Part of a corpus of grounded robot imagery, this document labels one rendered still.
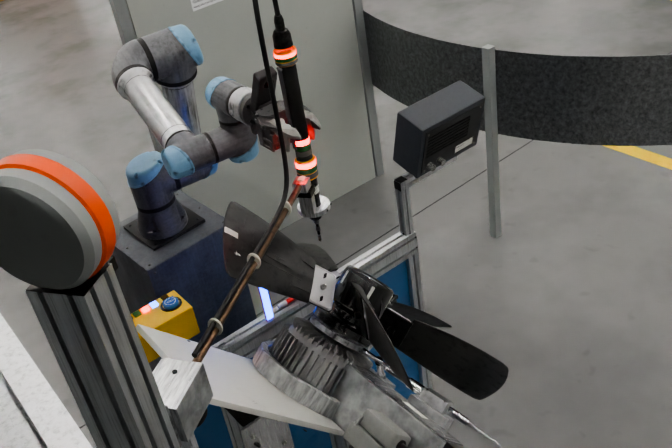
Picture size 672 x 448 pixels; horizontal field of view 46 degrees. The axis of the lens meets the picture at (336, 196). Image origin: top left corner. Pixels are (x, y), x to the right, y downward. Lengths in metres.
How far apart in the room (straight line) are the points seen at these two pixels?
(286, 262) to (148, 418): 0.66
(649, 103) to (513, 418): 1.35
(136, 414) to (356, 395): 0.69
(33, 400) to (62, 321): 0.55
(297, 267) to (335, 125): 2.46
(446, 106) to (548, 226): 1.68
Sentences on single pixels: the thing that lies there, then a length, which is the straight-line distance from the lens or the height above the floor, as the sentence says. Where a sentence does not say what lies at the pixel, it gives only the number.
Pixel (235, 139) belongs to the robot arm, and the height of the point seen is 1.49.
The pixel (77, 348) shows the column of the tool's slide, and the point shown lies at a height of 1.71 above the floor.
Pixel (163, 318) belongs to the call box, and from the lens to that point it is 2.05.
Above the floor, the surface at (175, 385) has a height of 1.52.
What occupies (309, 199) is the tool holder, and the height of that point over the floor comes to 1.45.
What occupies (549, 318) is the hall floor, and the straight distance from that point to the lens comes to 3.46.
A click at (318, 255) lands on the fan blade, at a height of 1.17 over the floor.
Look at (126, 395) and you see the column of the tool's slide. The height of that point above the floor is 1.64.
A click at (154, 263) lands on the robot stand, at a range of 2.37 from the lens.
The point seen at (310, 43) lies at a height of 0.89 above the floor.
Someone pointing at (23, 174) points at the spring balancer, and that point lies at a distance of 0.88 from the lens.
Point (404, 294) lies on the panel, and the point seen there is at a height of 0.63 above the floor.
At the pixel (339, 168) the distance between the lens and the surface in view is 4.22.
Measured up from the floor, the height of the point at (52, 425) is 2.05.
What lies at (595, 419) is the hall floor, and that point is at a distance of 3.10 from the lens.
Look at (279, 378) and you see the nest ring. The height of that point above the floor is 1.15.
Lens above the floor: 2.34
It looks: 33 degrees down
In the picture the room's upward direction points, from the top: 10 degrees counter-clockwise
